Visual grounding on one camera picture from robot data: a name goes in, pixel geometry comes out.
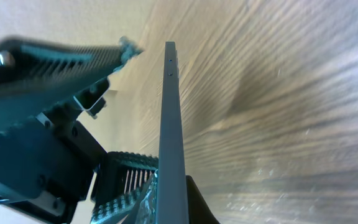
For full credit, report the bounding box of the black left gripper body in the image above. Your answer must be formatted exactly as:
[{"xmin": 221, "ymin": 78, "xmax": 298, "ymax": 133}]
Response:
[{"xmin": 0, "ymin": 96, "xmax": 106, "ymax": 223}]

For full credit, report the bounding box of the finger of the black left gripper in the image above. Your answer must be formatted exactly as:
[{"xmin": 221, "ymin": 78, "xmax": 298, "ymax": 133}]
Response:
[
  {"xmin": 0, "ymin": 37, "xmax": 143, "ymax": 131},
  {"xmin": 91, "ymin": 152, "xmax": 158, "ymax": 223}
]

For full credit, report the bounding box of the Samsung Galaxy smartphone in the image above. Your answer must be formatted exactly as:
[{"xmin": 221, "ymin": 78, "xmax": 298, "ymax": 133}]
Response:
[{"xmin": 156, "ymin": 42, "xmax": 189, "ymax": 224}]

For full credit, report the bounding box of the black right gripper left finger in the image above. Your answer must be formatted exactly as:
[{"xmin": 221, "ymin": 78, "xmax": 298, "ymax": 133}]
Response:
[{"xmin": 122, "ymin": 170, "xmax": 158, "ymax": 224}]

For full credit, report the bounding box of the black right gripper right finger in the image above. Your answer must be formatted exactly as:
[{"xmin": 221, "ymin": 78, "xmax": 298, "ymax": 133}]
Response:
[{"xmin": 186, "ymin": 175, "xmax": 219, "ymax": 224}]

